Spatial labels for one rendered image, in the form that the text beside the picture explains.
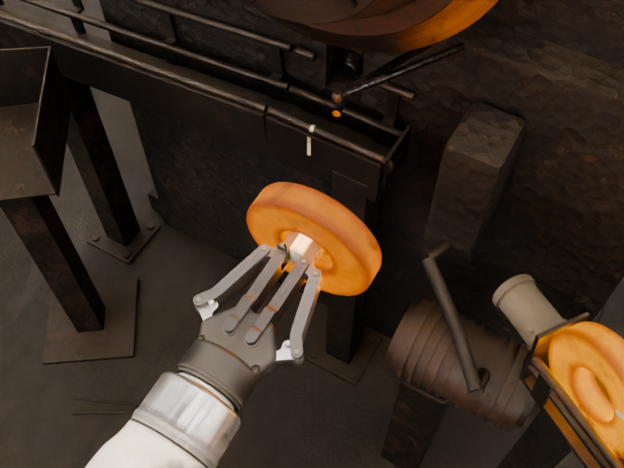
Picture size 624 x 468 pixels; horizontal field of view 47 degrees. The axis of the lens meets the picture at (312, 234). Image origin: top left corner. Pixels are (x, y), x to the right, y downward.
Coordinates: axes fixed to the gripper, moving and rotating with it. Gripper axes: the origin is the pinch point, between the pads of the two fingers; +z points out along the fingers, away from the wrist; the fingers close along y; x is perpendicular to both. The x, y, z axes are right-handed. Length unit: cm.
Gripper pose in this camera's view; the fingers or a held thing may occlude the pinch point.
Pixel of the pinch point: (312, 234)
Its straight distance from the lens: 77.1
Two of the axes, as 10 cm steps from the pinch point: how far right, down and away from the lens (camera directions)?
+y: 8.7, 4.1, -2.8
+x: -0.3, -5.2, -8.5
